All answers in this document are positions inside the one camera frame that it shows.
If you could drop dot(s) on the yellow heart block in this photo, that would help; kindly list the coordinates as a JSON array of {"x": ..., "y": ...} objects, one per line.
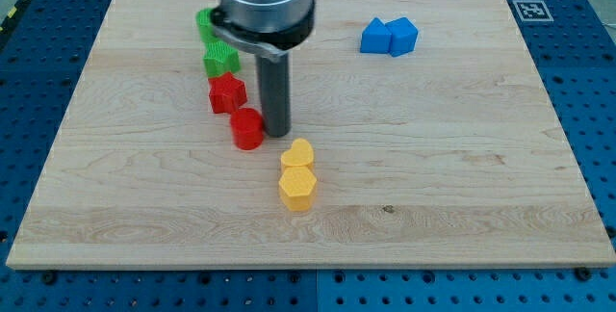
[{"x": 300, "y": 154}]

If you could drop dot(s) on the blue cube block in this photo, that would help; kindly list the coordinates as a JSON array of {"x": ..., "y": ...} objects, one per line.
[{"x": 404, "y": 36}]

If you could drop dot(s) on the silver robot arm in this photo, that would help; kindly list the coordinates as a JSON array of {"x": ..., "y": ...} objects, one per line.
[{"x": 268, "y": 29}]

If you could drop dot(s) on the yellow hexagon block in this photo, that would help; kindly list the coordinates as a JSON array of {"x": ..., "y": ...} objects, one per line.
[{"x": 297, "y": 188}]

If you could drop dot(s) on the green circle block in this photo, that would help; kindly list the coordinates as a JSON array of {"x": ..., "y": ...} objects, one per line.
[{"x": 205, "y": 26}]

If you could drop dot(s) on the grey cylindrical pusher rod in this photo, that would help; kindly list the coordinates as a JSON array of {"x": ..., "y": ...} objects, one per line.
[{"x": 274, "y": 93}]

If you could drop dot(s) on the green star block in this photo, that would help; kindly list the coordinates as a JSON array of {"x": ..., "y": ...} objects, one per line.
[{"x": 220, "y": 58}]

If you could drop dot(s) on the wooden board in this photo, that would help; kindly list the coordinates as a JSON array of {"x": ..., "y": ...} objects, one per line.
[{"x": 447, "y": 157}]

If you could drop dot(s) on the blue triangle-top block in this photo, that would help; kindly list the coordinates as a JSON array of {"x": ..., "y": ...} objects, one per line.
[{"x": 376, "y": 38}]

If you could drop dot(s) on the red star block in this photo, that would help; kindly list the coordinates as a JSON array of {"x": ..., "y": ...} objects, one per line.
[{"x": 227, "y": 93}]

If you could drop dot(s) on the white fiducial marker tag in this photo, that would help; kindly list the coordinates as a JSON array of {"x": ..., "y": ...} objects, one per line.
[{"x": 532, "y": 11}]

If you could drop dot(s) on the red cylinder block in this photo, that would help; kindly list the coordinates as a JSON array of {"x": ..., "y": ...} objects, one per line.
[{"x": 247, "y": 128}]

